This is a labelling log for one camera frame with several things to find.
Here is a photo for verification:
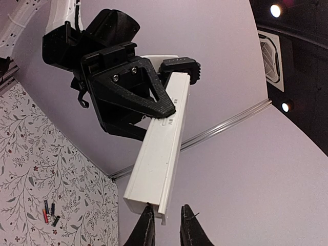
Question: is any floral patterned table mat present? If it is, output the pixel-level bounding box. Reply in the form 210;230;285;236
1;84;118;245

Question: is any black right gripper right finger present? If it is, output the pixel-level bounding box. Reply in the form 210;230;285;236
179;204;214;246

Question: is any left aluminium frame post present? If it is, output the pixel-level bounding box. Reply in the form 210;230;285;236
110;98;274;180

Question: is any red battery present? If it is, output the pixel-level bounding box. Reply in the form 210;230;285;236
43;209;49;224

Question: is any long white remote control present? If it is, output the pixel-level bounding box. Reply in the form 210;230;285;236
123;72;190;226

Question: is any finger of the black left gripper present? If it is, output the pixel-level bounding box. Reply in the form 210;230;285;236
93;56;176;118
105;121;146;141

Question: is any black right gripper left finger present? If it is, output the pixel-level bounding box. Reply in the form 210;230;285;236
125;203;155;246

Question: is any ceiling air vent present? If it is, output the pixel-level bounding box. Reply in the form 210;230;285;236
258;30;284;92

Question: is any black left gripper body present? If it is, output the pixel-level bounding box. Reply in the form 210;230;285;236
71;42;144;136

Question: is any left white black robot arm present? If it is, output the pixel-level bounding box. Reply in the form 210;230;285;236
42;1;176;141

